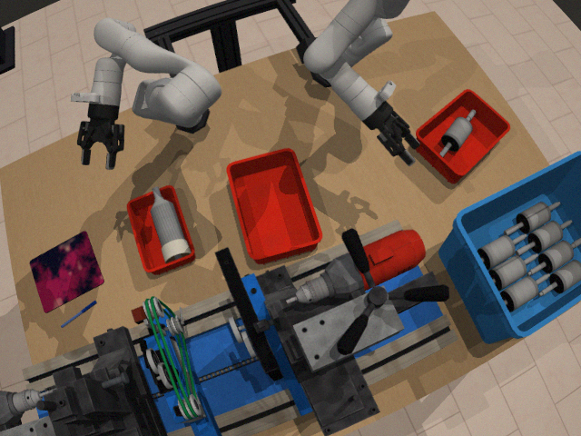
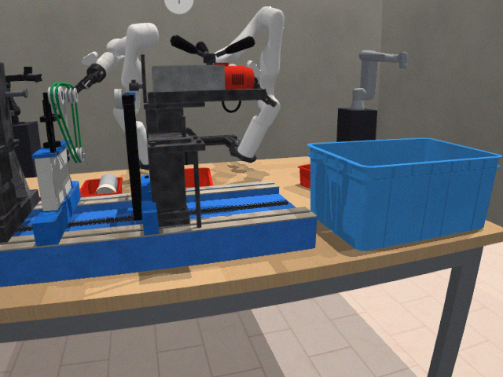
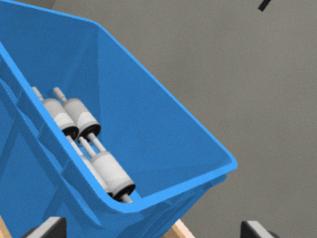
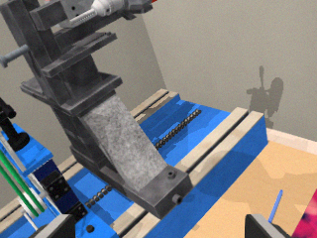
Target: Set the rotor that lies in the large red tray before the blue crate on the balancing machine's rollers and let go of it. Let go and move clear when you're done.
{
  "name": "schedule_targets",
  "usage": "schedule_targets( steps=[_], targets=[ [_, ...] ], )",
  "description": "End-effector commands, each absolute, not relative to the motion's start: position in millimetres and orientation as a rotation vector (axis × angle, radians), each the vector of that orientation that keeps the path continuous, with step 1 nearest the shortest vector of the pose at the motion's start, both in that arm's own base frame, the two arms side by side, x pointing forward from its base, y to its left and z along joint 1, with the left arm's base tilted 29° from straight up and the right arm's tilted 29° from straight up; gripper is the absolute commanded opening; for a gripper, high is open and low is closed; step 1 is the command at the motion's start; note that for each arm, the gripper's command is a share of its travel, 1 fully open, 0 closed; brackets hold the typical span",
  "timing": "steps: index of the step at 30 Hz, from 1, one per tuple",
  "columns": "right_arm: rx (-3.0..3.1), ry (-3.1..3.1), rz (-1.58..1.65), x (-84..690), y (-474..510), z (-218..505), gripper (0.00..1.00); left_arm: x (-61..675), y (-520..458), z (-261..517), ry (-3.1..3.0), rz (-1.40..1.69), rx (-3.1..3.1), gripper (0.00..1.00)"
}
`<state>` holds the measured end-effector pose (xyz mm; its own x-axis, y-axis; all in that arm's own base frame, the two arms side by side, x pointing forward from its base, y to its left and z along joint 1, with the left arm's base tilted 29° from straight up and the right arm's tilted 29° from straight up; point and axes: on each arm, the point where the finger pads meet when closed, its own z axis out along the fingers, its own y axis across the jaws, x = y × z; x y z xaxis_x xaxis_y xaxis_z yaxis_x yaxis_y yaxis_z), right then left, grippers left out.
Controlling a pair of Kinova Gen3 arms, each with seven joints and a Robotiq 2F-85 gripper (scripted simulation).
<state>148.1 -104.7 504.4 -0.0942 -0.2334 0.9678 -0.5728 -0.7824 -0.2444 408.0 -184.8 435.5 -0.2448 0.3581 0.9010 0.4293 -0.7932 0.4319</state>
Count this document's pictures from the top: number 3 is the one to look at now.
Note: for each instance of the grey rotor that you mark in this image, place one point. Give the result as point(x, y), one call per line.
point(98, 177)
point(88, 127)
point(113, 174)
point(62, 119)

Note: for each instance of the blue plastic crate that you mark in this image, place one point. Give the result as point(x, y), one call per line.
point(153, 137)

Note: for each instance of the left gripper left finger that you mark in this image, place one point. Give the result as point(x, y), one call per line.
point(54, 227)

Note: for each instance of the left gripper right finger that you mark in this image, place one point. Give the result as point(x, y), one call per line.
point(252, 229)

